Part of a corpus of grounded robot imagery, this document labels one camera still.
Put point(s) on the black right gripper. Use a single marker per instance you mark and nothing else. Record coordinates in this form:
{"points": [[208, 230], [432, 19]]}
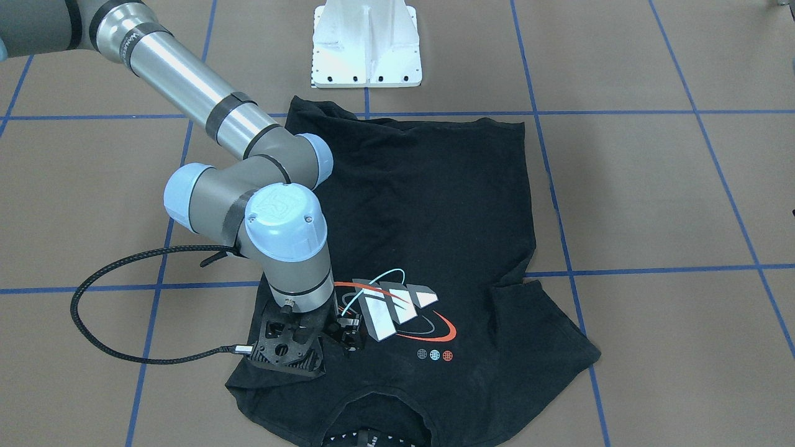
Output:
{"points": [[346, 331]]}

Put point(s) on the black t-shirt with logo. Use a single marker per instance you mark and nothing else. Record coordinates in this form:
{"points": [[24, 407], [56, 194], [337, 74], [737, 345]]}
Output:
{"points": [[449, 203]]}

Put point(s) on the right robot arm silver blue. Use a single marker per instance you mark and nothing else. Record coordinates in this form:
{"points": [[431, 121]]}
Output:
{"points": [[87, 149]]}

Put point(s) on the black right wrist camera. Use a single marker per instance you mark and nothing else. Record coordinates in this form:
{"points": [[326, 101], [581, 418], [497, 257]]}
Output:
{"points": [[271, 351]]}

